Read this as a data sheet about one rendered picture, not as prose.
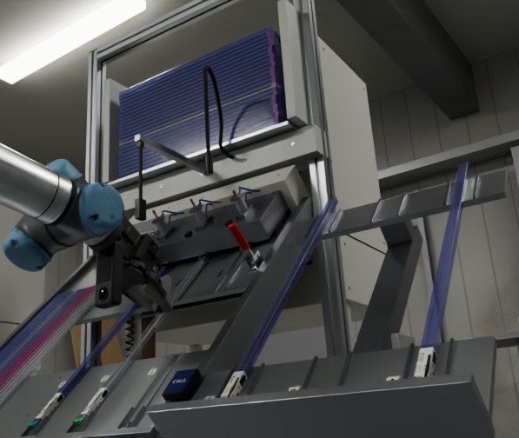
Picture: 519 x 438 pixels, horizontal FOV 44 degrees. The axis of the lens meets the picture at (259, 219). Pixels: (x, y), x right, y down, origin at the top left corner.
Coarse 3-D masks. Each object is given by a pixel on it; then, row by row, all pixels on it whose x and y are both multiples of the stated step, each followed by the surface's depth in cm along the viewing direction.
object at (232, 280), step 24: (264, 240) 136; (192, 264) 142; (216, 264) 136; (240, 264) 130; (72, 288) 165; (192, 288) 131; (216, 288) 125; (240, 288) 121; (96, 312) 142; (120, 312) 136; (144, 312) 141
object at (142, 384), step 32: (192, 352) 107; (32, 384) 124; (96, 384) 112; (128, 384) 107; (160, 384) 102; (0, 416) 118; (32, 416) 112; (64, 416) 107; (96, 416) 102; (128, 416) 97
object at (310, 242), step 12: (336, 204) 106; (324, 216) 101; (324, 228) 100; (312, 240) 95; (300, 252) 93; (300, 264) 90; (288, 276) 88; (288, 288) 85; (276, 300) 84; (276, 312) 82; (264, 324) 79; (264, 336) 78; (252, 348) 76; (252, 360) 74
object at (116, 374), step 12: (192, 276) 134; (180, 288) 130; (168, 312) 125; (156, 324) 121; (144, 336) 118; (132, 348) 116; (132, 360) 114; (120, 372) 111; (108, 384) 108; (84, 420) 102
